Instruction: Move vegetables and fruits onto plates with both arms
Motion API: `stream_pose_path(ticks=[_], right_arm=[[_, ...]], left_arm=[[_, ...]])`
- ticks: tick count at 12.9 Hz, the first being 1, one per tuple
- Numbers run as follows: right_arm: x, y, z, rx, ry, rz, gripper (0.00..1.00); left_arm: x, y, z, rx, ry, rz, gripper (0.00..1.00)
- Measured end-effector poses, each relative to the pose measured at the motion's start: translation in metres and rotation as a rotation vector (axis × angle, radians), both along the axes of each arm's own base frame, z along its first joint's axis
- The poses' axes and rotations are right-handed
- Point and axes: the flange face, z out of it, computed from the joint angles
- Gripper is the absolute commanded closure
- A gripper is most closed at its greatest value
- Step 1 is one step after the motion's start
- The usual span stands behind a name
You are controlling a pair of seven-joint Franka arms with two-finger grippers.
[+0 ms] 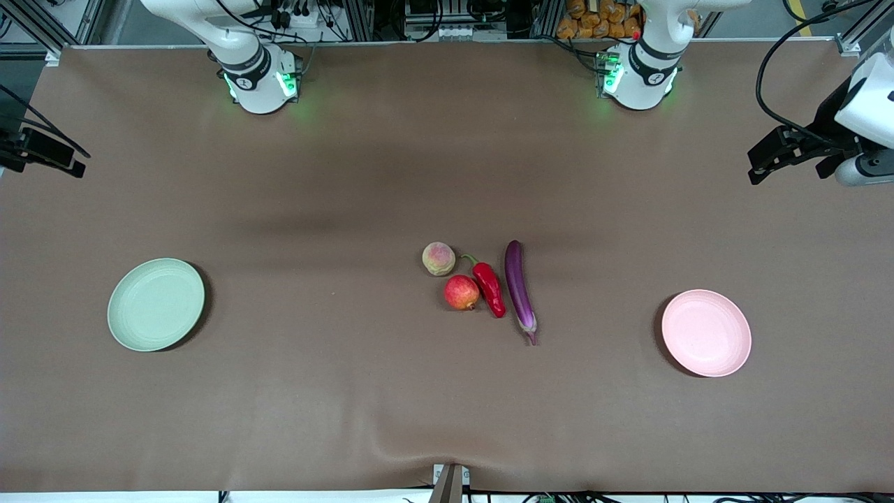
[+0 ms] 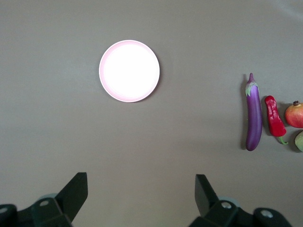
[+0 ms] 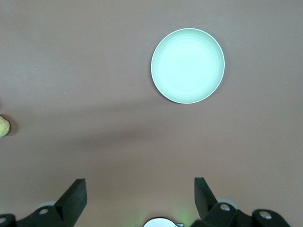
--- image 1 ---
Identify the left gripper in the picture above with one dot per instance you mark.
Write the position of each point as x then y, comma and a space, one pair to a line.
829, 119

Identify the purple eggplant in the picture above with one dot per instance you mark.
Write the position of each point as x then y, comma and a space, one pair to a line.
518, 283

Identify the red chili pepper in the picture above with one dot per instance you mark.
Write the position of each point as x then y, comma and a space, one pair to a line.
489, 285

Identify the red apple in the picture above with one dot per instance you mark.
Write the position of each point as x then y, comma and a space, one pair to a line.
461, 293

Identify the pale peach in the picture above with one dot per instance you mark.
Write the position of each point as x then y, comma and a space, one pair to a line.
438, 258

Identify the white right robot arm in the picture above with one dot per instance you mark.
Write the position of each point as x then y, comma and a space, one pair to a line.
258, 91

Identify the light green plate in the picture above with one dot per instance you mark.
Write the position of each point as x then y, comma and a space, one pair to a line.
155, 304

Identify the pink plate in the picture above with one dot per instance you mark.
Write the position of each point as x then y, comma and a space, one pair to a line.
706, 333

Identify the bag of orange buns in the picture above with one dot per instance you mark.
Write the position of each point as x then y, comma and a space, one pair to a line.
594, 21

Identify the white power strip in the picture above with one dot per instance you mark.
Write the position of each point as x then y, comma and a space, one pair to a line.
297, 17

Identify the brown table cover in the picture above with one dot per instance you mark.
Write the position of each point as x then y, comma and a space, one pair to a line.
349, 391

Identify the aluminium frame profile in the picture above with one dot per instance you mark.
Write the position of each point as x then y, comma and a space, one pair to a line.
862, 28
42, 24

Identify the metal camera post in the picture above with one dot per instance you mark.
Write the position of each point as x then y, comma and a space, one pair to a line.
449, 485

